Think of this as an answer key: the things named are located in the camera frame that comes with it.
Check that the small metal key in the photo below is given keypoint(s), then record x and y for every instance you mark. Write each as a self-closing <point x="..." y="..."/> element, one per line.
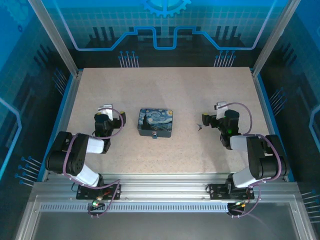
<point x="199" y="126"/>

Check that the starry night print pouch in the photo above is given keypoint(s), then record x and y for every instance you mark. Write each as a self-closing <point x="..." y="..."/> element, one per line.
<point x="155" y="120"/>

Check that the small blue padlock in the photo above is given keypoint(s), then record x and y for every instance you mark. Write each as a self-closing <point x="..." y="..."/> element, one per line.
<point x="154" y="135"/>

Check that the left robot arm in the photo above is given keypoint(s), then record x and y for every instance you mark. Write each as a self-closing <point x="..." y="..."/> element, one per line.
<point x="75" y="155"/>

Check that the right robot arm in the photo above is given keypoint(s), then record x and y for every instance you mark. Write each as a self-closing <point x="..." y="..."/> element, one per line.
<point x="255" y="155"/>

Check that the blue edge strip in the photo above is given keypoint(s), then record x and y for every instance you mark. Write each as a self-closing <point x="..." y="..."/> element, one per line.
<point x="273" y="120"/>
<point x="56" y="125"/>

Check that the aluminium mounting beam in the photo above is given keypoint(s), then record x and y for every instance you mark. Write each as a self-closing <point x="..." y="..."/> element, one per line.
<point x="162" y="186"/>

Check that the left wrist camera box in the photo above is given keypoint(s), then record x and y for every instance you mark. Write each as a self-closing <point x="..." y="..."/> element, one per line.
<point x="106" y="109"/>

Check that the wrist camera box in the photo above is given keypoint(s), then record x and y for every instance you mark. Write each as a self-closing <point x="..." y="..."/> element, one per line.
<point x="221" y="110"/>
<point x="106" y="109"/>

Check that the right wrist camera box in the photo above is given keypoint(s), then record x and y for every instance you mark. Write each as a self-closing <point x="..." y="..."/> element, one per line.
<point x="221" y="110"/>

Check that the aluminium side rail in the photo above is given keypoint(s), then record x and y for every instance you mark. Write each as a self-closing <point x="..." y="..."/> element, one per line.
<point x="267" y="120"/>
<point x="62" y="125"/>

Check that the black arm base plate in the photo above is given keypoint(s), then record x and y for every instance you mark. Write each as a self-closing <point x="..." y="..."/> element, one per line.
<point x="85" y="192"/>
<point x="215" y="192"/>

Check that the aluminium frame post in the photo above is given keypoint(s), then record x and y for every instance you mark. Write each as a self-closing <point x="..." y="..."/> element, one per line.
<point x="275" y="37"/>
<point x="56" y="37"/>

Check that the grey metal tray frame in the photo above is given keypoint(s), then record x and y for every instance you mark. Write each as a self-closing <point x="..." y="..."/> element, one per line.
<point x="160" y="225"/>

